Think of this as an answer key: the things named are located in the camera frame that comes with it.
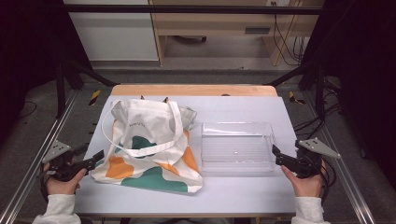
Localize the black hanging desk cables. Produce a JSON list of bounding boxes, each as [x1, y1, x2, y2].
[[270, 1, 308, 66]]

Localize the aluminium floor rail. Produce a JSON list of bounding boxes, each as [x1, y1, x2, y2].
[[303, 91, 376, 224], [0, 89, 79, 224]]

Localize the light wooden desk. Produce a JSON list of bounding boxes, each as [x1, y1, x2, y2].
[[148, 0, 325, 67]]

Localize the black curtain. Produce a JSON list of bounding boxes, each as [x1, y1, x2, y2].
[[301, 0, 396, 189], [0, 0, 92, 147]]

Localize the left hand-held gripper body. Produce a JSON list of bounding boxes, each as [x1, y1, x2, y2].
[[41, 140, 89, 183]]

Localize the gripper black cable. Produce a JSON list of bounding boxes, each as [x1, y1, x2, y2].
[[319, 160, 338, 205], [38, 162, 50, 203]]

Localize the black horizontal frame bar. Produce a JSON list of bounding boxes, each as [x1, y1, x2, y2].
[[61, 4, 325, 16]]

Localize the thin black floor cable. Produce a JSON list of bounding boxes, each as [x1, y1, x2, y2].
[[18, 100, 38, 119]]

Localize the bundle of black floor cables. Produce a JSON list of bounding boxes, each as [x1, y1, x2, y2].
[[293, 77, 344, 140]]

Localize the white table board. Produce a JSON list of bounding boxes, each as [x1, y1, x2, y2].
[[74, 94, 298, 217]]

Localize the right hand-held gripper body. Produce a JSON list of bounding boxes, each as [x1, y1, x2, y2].
[[293, 137, 341, 179]]

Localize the clear plastic box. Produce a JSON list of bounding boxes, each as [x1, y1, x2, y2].
[[200, 121, 277, 174]]

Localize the person's left hand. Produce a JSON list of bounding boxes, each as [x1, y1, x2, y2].
[[45, 167, 89, 197]]

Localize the person's right hand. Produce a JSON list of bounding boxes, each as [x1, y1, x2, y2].
[[280, 160, 328, 198]]

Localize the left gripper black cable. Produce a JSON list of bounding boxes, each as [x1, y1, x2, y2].
[[38, 162, 50, 203]]

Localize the white cabinet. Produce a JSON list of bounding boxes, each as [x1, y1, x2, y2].
[[63, 0, 160, 63]]

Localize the black metal stand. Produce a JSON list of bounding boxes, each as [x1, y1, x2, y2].
[[55, 58, 119, 119], [264, 60, 329, 119]]

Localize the white tote bag orange green patches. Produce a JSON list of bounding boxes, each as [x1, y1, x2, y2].
[[91, 98, 204, 194]]

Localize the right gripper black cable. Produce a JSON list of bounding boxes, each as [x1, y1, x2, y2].
[[319, 160, 338, 205]]

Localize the yellow black tape marker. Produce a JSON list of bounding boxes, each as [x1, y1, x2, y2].
[[88, 89, 102, 107], [288, 91, 306, 106]]

